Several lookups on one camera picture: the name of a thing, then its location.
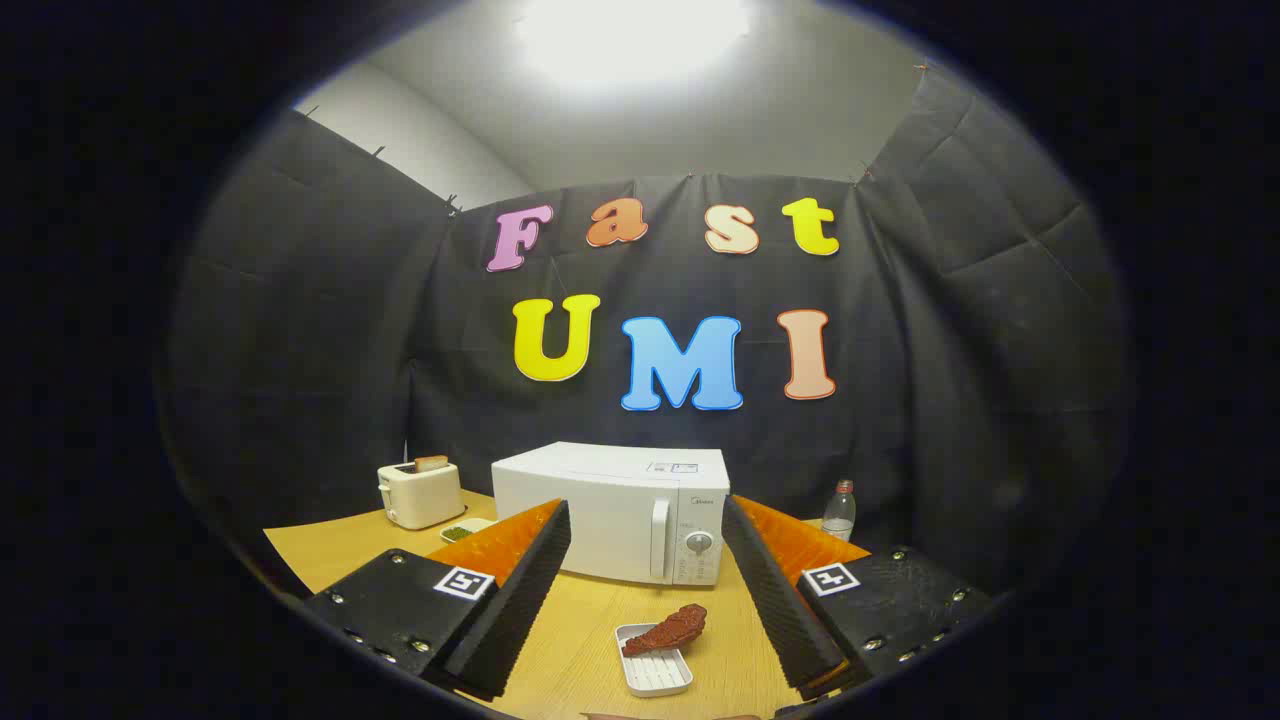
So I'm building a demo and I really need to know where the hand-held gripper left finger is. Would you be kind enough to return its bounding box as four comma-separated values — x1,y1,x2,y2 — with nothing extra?
303,498,572,701

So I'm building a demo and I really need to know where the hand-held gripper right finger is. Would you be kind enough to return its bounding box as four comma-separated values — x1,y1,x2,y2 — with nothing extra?
721,494,996,701

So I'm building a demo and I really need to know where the reddish brown meat slice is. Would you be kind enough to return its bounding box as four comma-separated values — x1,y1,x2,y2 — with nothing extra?
622,604,708,658

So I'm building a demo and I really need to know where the white toaster oven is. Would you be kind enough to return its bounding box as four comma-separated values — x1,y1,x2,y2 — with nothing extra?
491,442,731,587

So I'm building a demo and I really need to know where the cream pop-up toaster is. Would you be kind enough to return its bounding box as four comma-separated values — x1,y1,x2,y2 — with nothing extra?
377,460,467,531

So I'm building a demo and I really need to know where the clear plastic water bottle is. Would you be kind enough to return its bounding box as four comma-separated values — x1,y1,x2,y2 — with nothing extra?
820,480,858,543

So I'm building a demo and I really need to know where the white rectangular ribbed dish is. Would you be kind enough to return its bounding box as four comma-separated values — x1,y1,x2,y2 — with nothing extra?
614,622,695,698

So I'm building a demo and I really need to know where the black backdrop cloth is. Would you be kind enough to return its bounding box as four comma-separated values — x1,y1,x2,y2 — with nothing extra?
160,65,1136,601

